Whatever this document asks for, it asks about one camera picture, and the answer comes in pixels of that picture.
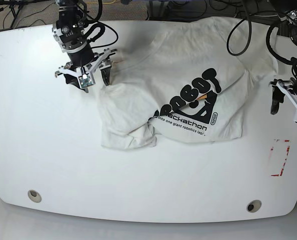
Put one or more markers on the image-right gripper white bracket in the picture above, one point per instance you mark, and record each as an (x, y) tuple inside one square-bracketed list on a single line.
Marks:
[(280, 90)]

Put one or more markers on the table cable grommet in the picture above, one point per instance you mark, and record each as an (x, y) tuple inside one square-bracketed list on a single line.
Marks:
[(254, 206), (34, 196)]

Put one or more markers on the red tape rectangle marking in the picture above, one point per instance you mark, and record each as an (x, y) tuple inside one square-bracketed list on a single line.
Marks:
[(278, 157)]

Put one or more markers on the black tripod stand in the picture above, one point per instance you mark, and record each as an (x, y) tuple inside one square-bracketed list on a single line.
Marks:
[(13, 9)]

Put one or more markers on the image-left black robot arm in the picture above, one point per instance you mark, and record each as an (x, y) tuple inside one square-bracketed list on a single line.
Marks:
[(74, 31)]

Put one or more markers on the right table cable grommet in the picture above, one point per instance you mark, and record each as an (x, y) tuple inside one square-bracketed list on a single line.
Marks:
[(254, 206)]

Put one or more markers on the left table cable grommet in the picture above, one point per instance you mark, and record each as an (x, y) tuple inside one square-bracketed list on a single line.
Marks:
[(34, 196)]

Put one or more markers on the image-left gripper white bracket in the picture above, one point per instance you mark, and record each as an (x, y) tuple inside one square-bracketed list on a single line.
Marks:
[(82, 77)]

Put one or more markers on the white printed t-shirt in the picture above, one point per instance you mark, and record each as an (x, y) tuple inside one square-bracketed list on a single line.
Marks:
[(185, 85)]

